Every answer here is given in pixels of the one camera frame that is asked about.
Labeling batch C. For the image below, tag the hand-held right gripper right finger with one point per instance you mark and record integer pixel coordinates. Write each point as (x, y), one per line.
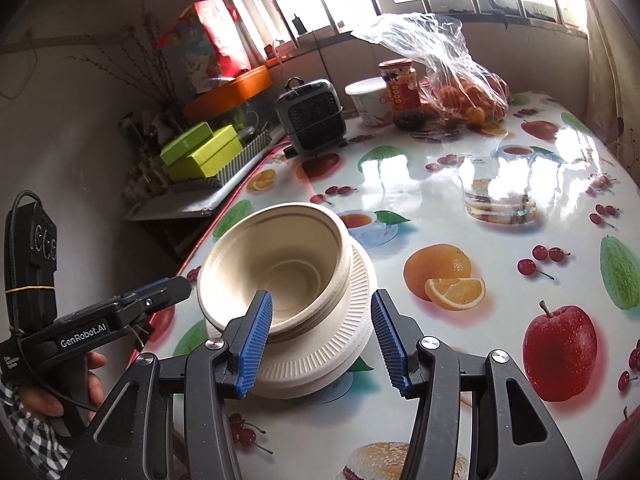
(392, 350)

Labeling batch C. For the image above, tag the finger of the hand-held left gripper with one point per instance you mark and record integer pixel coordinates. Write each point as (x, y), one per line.
(150, 287)
(167, 297)

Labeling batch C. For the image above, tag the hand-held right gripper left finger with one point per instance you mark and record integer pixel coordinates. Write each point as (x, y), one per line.
(255, 345)

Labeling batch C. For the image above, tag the person's left hand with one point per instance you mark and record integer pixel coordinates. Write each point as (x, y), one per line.
(97, 375)

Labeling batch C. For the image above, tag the grey side shelf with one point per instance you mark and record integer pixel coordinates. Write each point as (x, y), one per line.
(200, 202)

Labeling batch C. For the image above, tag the green box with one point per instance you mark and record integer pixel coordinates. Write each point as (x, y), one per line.
(185, 142)
(215, 155)

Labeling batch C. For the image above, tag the grey corrugated tray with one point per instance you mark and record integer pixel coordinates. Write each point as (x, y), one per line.
(240, 160)

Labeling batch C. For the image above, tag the food print tablecloth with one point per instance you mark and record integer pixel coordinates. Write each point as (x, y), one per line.
(475, 200)

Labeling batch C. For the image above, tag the orange box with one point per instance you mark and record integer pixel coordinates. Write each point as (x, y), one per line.
(230, 92)

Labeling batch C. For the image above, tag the dried branches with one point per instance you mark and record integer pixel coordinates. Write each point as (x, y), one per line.
(140, 60)

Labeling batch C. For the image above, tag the small grey heater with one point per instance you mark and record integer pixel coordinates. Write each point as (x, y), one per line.
(312, 117)

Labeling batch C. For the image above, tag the colourful printed box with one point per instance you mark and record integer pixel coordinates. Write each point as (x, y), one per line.
(205, 45)

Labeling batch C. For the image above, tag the white plastic cup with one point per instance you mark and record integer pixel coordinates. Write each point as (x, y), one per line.
(367, 102)

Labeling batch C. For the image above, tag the glass jar with red label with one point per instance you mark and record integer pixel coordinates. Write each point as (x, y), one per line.
(397, 95)

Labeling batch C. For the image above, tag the clear bag of oranges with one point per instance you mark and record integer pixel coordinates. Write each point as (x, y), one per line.
(450, 70)

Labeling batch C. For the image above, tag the black window hook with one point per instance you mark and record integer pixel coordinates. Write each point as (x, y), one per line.
(496, 2)

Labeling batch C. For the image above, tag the cream patterned curtain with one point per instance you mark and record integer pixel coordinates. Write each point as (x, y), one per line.
(615, 60)

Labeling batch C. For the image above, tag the black binder clip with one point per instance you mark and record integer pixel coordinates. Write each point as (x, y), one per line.
(535, 11)

